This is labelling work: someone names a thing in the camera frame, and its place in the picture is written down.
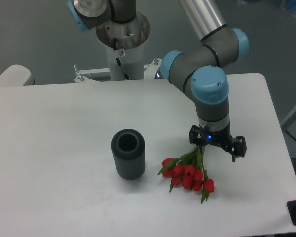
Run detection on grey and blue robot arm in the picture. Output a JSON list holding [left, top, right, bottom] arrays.
[[67, 0, 249, 158]]

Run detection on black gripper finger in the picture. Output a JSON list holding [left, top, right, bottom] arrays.
[[189, 125, 205, 153], [227, 136, 247, 162]]

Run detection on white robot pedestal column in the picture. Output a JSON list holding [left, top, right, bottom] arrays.
[[96, 12, 151, 81]]

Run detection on beige chair back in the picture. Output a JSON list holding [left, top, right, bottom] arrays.
[[0, 64, 35, 88]]

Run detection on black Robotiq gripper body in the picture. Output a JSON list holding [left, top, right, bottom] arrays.
[[198, 123, 232, 148]]

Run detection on dark grey ribbed vase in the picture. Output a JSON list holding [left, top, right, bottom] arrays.
[[111, 129, 146, 180]]

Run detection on red tulip bouquet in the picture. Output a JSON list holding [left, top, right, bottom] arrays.
[[158, 147, 215, 203]]

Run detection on white pedestal base frame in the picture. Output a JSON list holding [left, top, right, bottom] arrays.
[[74, 58, 164, 83]]

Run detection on black cable on pedestal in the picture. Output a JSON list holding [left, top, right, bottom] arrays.
[[115, 57, 130, 80]]

